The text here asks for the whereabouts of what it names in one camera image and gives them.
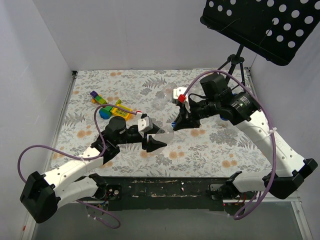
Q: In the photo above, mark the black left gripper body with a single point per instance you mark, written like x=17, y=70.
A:
x=145, y=143

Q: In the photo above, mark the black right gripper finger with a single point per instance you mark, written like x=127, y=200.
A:
x=183, y=115
x=185, y=123

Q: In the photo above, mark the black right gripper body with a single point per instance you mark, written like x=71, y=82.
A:
x=188, y=119

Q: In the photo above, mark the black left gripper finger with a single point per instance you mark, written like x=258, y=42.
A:
x=154, y=146
x=149, y=129

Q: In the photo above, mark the clear bottle blue label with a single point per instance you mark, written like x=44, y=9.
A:
x=224, y=117

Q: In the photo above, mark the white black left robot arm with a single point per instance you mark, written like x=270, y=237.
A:
x=43, y=194

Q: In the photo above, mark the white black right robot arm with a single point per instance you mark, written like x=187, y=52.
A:
x=289, y=169

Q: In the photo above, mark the yellow window toy block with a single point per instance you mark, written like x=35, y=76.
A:
x=122, y=112

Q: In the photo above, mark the green blue toy blocks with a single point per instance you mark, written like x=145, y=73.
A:
x=106, y=112

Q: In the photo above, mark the toy block car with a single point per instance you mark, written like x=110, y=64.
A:
x=97, y=98

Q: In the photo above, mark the black music stand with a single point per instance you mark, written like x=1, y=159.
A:
x=273, y=29

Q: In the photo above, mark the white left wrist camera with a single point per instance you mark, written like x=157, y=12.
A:
x=141, y=121

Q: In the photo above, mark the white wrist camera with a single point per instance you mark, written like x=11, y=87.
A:
x=180, y=98
x=141, y=121

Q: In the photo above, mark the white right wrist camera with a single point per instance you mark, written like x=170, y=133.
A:
x=180, y=98

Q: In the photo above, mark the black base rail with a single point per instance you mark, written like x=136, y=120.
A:
x=168, y=193

